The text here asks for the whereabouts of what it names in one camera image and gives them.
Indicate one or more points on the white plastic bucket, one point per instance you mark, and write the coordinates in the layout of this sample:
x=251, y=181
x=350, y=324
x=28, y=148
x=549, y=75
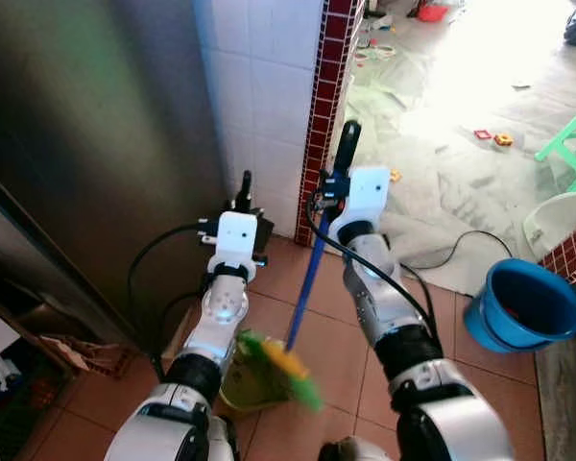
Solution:
x=557, y=216

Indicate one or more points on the red square toy frame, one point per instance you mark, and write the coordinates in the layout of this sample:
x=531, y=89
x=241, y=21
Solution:
x=477, y=135

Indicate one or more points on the stainless steel refrigerator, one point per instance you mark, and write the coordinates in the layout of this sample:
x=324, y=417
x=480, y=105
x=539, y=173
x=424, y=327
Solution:
x=86, y=144

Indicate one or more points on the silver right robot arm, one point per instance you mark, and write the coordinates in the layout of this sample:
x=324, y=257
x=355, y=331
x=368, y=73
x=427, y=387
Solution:
x=432, y=394

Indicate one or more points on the blue plastic bucket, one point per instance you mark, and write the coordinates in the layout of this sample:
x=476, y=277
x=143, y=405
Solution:
x=518, y=307

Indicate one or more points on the dark grey square board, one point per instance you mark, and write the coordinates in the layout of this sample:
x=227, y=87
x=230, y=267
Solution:
x=266, y=230

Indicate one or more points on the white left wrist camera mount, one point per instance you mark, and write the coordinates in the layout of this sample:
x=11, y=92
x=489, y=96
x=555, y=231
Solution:
x=236, y=240

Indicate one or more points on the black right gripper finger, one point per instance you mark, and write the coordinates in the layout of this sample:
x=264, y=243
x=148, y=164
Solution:
x=348, y=144

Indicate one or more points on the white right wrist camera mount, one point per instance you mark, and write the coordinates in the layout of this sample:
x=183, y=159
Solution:
x=368, y=197

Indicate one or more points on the red plastic basin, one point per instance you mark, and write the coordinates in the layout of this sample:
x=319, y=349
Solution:
x=432, y=12

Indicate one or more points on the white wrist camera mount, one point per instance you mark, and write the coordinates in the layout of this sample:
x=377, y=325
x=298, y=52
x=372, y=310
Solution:
x=236, y=240
x=368, y=197

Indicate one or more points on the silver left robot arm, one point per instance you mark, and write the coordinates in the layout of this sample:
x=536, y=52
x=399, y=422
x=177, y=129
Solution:
x=194, y=346

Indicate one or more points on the green and yellow toy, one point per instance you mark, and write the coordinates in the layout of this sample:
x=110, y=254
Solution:
x=396, y=177

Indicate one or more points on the green plastic stool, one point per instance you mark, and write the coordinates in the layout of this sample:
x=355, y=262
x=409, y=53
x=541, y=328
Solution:
x=571, y=144

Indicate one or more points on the orange toy block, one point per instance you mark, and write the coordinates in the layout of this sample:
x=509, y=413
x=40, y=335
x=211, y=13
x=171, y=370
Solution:
x=504, y=139

